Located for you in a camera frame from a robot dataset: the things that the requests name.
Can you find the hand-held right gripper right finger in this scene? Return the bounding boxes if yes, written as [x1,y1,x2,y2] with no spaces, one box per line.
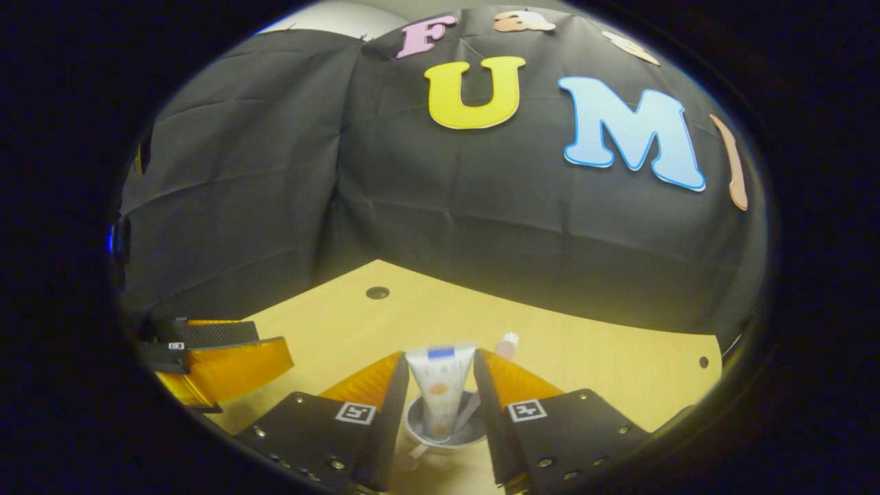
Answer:
[473,349,650,492]

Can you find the white toothbrush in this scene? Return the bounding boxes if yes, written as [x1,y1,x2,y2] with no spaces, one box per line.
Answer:
[450,332,521,441]

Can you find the white cup with wooden handle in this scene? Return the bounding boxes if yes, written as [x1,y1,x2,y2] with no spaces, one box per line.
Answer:
[395,388,490,475]

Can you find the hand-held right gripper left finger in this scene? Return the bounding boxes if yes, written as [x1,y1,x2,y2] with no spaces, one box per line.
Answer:
[235,352,411,492]

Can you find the white toothpaste tube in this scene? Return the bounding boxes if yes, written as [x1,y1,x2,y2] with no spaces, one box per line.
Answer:
[404,342,478,442]

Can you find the wooden desktop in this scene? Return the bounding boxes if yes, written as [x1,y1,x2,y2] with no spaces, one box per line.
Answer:
[206,259,724,495]

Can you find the black backdrop cloth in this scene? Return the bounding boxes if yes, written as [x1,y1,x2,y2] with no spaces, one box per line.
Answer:
[113,7,769,344]

